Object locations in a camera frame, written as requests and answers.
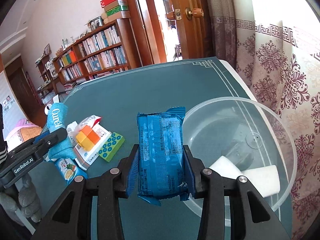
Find white sponge block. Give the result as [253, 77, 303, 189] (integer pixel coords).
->
[242, 165, 280, 198]
[209, 156, 243, 179]

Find cotton swab bag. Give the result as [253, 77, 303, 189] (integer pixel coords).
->
[66, 121, 78, 141]

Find blue towel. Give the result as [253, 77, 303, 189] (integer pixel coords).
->
[47, 102, 76, 160]

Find blue Aji cracker packet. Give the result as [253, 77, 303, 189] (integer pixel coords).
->
[54, 158, 88, 185]

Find orange yellow toy brick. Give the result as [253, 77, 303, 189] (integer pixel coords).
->
[75, 125, 100, 151]

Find white medicine box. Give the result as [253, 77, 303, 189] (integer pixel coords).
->
[73, 124, 111, 171]

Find pink white tissue pack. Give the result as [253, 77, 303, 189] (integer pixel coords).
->
[74, 115, 101, 132]

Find dark blue snack packet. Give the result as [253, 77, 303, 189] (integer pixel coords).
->
[133, 107, 189, 206]

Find green toy brick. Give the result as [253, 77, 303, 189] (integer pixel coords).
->
[98, 132, 125, 163]

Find grey gloved hand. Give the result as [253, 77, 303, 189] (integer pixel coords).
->
[1, 173, 42, 226]

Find bed with woven mat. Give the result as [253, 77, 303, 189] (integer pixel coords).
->
[5, 119, 42, 152]

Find clear plastic bowl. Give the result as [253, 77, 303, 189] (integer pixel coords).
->
[183, 97, 297, 228]

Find small wooden shelf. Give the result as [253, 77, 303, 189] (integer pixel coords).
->
[36, 54, 60, 97]

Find green table mat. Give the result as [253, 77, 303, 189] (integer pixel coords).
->
[33, 58, 296, 239]

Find large wooden bookshelf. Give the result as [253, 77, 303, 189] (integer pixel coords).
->
[53, 18, 142, 84]

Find stacked boxes on shelf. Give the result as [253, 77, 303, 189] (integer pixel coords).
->
[100, 0, 131, 24]

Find patterned curtain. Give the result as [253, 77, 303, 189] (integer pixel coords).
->
[207, 0, 319, 239]

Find wooden door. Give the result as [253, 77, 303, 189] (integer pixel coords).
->
[169, 0, 214, 59]

